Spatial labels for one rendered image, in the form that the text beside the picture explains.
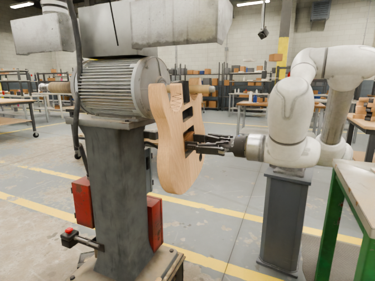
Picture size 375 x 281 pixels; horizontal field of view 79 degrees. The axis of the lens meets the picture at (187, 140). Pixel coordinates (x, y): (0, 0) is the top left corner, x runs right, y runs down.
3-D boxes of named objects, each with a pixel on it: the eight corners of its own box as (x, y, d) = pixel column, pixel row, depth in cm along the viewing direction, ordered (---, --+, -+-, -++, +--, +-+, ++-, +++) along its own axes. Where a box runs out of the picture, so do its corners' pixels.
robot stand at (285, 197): (264, 241, 188) (272, 161, 171) (301, 253, 174) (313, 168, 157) (255, 262, 165) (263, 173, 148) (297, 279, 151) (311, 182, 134)
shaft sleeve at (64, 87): (59, 87, 122) (53, 95, 119) (52, 79, 118) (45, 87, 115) (84, 88, 115) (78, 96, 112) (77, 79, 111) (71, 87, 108)
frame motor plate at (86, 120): (65, 124, 103) (64, 116, 103) (103, 117, 125) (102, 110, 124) (129, 130, 89) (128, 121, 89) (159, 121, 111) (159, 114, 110)
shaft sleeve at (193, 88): (169, 88, 94) (167, 94, 92) (167, 83, 91) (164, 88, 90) (211, 89, 87) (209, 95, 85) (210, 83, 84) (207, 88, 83)
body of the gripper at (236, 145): (244, 162, 73) (216, 159, 77) (248, 151, 80) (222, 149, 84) (244, 140, 71) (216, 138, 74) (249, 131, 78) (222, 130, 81)
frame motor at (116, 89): (69, 118, 100) (61, 57, 94) (111, 111, 124) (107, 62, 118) (147, 125, 85) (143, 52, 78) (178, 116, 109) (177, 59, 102)
